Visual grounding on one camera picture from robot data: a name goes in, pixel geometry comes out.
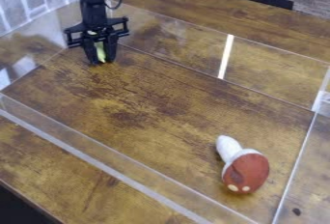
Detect green plastic spoon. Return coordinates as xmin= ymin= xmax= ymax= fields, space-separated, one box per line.
xmin=95 ymin=42 xmax=106 ymax=63

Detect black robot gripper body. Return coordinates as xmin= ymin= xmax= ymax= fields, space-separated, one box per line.
xmin=64 ymin=0 xmax=129 ymax=47

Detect toy mushroom brown cap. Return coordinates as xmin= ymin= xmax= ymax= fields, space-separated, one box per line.
xmin=215 ymin=135 xmax=270 ymax=194

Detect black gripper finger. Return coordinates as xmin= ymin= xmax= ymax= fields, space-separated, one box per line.
xmin=83 ymin=39 xmax=99 ymax=65
xmin=103 ymin=35 xmax=119 ymax=62

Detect clear acrylic enclosure walls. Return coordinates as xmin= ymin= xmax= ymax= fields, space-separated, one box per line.
xmin=0 ymin=4 xmax=330 ymax=224

